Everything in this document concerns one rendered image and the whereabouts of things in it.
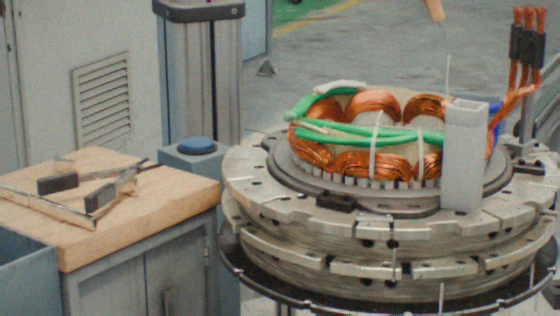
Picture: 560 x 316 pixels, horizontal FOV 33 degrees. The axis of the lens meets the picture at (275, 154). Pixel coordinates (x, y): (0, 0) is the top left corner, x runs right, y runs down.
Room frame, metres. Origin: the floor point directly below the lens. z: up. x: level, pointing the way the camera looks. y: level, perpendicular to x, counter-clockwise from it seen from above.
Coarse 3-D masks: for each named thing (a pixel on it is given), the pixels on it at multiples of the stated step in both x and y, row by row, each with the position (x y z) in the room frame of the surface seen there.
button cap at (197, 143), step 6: (186, 138) 1.07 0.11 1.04; (192, 138) 1.07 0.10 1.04; (198, 138) 1.07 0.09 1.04; (204, 138) 1.07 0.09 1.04; (210, 138) 1.08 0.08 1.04; (180, 144) 1.06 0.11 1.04; (186, 144) 1.05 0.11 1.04; (192, 144) 1.05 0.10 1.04; (198, 144) 1.05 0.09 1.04; (204, 144) 1.05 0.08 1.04; (210, 144) 1.06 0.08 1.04; (186, 150) 1.05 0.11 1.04; (192, 150) 1.05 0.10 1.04; (198, 150) 1.05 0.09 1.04; (204, 150) 1.05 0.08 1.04
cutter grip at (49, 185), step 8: (48, 176) 0.81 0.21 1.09; (56, 176) 0.81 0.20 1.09; (64, 176) 0.81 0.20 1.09; (72, 176) 0.82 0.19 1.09; (40, 184) 0.80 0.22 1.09; (48, 184) 0.80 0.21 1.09; (56, 184) 0.81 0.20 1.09; (64, 184) 0.81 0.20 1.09; (72, 184) 0.82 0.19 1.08; (40, 192) 0.80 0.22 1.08; (48, 192) 0.80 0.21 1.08; (56, 192) 0.81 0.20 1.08
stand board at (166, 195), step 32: (96, 160) 0.94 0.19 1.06; (128, 160) 0.94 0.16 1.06; (32, 192) 0.85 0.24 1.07; (64, 192) 0.85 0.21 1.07; (160, 192) 0.84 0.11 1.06; (192, 192) 0.84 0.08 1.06; (32, 224) 0.77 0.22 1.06; (64, 224) 0.77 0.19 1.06; (128, 224) 0.77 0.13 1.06; (160, 224) 0.81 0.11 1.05; (64, 256) 0.72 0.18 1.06; (96, 256) 0.74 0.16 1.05
